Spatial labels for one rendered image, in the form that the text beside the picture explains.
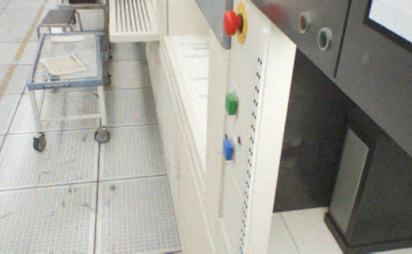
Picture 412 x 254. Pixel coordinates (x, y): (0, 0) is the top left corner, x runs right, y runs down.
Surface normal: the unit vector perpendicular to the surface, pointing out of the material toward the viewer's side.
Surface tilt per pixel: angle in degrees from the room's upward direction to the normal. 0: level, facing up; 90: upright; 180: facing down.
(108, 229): 0
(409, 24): 90
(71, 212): 0
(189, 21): 90
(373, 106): 90
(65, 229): 0
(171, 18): 90
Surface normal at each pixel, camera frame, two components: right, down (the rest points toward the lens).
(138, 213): 0.04, -0.86
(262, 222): 0.20, 0.51
